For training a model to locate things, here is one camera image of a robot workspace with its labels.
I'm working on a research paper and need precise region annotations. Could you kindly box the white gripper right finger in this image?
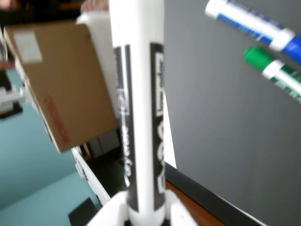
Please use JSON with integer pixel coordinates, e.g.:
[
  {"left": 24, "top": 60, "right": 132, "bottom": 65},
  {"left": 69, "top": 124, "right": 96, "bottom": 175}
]
[{"left": 164, "top": 190, "right": 200, "bottom": 226}]

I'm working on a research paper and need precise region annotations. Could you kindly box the green dry erase marker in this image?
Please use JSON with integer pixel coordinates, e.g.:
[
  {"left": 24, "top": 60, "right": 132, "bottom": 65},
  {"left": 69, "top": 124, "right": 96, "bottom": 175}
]
[{"left": 243, "top": 46, "right": 301, "bottom": 104}]

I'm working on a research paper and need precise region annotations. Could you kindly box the brown cardboard box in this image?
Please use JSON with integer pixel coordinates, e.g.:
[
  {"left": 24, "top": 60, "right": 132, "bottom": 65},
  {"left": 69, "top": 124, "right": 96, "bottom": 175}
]
[{"left": 3, "top": 21, "right": 119, "bottom": 153}]

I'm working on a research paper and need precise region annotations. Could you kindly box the black dry erase marker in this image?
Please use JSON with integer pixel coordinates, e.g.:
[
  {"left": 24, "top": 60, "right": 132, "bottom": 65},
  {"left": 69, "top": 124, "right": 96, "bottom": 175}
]
[{"left": 107, "top": 0, "right": 168, "bottom": 226}]

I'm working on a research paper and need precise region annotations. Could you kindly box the blue dry erase marker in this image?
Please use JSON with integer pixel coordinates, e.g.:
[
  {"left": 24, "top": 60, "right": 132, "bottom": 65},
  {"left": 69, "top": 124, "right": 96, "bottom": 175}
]
[{"left": 204, "top": 0, "right": 301, "bottom": 68}]

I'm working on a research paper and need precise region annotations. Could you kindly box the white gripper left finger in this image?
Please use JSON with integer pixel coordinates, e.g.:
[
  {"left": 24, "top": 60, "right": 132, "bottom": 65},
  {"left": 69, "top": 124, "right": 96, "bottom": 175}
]
[{"left": 87, "top": 191, "right": 130, "bottom": 226}]

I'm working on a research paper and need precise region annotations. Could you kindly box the dark grey mat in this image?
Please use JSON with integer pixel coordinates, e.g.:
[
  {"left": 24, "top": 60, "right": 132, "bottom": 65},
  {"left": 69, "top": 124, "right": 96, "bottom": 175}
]
[{"left": 162, "top": 0, "right": 301, "bottom": 226}]

